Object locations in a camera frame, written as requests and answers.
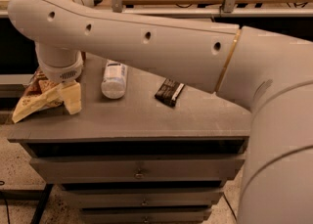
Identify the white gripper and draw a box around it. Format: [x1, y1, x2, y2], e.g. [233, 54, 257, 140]
[35, 43, 83, 114]

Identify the brown chip bag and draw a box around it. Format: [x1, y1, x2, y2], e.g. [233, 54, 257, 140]
[12, 67, 63, 123]

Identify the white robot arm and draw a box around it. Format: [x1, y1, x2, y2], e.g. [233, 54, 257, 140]
[8, 0, 313, 224]

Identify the grey drawer cabinet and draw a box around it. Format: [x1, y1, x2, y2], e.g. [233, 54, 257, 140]
[8, 56, 250, 224]

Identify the black snack bar wrapper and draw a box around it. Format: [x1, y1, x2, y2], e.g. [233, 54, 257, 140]
[155, 78, 185, 107]

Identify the black table leg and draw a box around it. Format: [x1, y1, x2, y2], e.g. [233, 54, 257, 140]
[0, 184, 53, 224]

